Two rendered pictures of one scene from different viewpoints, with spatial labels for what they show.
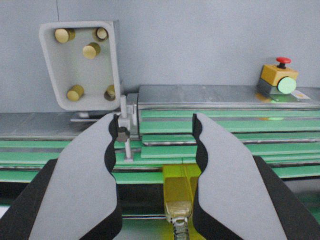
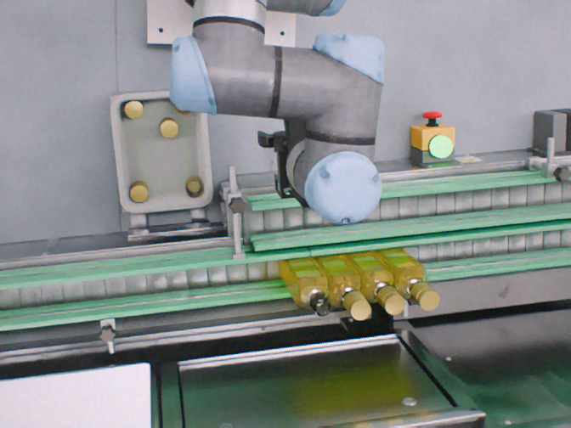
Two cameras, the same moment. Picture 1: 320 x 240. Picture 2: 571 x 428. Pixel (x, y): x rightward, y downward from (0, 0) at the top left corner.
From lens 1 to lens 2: 1.01 m
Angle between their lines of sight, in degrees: 19
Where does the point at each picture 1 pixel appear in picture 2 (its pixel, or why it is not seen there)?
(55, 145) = (122, 261)
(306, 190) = (539, 318)
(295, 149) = (463, 223)
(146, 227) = (274, 361)
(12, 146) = (50, 271)
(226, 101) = not seen: hidden behind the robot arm
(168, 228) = (306, 357)
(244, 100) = (382, 171)
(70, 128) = (136, 242)
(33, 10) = (81, 79)
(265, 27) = (398, 76)
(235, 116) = not seen: hidden behind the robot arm
